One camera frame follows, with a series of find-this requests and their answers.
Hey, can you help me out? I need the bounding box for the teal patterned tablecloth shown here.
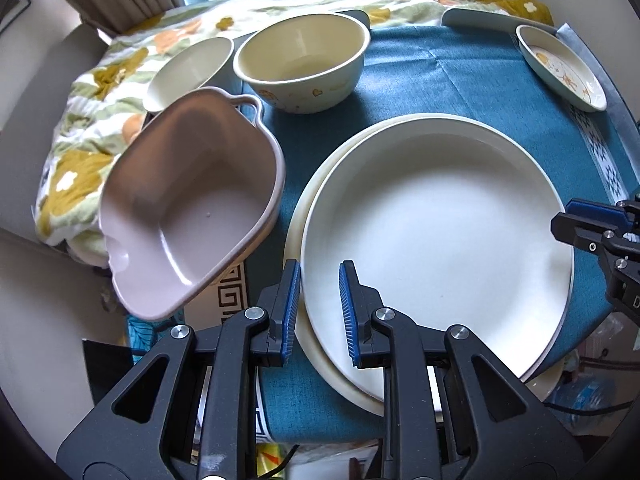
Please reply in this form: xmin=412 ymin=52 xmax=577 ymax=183
xmin=122 ymin=24 xmax=638 ymax=443

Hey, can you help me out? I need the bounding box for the plain off-white bowl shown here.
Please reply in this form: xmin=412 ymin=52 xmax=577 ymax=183
xmin=142 ymin=36 xmax=236 ymax=113

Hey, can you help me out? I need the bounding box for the cream bowl with heart print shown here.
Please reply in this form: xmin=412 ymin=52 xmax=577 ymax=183
xmin=232 ymin=11 xmax=372 ymax=115

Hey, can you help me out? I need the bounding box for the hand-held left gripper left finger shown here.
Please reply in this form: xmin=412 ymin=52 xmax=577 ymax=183
xmin=55 ymin=259 xmax=303 ymax=480

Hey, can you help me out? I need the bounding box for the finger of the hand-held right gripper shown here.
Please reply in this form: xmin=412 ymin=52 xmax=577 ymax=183
xmin=550 ymin=212 xmax=640 ymax=321
xmin=565 ymin=194 xmax=640 ymax=233

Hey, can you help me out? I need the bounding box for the clear plastic bag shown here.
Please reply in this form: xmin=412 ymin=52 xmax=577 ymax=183
xmin=562 ymin=310 xmax=640 ymax=436

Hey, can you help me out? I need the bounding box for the large cream plate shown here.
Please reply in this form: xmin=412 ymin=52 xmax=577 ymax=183
xmin=283 ymin=112 xmax=576 ymax=418

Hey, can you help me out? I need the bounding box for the small cartoon print plate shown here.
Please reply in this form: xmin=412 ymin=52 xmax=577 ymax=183
xmin=515 ymin=24 xmax=608 ymax=113

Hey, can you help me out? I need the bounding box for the floral blanket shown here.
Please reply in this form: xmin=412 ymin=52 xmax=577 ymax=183
xmin=32 ymin=0 xmax=556 ymax=266

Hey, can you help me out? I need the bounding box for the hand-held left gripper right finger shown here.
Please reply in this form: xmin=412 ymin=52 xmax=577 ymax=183
xmin=338 ymin=260 xmax=586 ymax=480

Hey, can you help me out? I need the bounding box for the pink bowl with handles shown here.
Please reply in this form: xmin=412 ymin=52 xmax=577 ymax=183
xmin=98 ymin=86 xmax=287 ymax=320

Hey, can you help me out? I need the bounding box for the black cable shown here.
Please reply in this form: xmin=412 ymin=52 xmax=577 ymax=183
xmin=542 ymin=399 xmax=637 ymax=417

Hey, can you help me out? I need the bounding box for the large white plate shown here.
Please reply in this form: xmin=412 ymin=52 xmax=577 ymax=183
xmin=300 ymin=116 xmax=575 ymax=383

